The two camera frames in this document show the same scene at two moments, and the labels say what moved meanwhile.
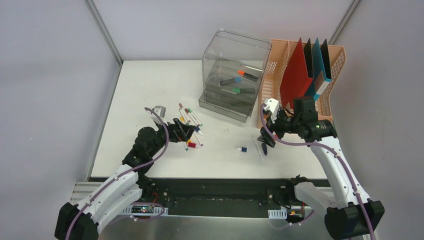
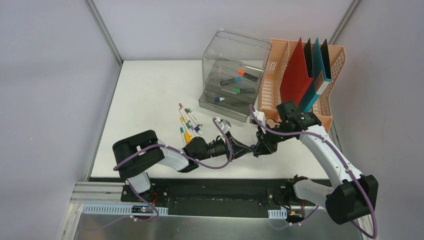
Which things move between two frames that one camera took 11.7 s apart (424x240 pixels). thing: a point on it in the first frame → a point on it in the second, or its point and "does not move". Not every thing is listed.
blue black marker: [230, 81] does not move
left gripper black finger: [185, 131] → [239, 148]
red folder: [297, 79] does not move
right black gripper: [266, 138] → [264, 146]
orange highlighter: [247, 76] does not move
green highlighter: [243, 90] does not move
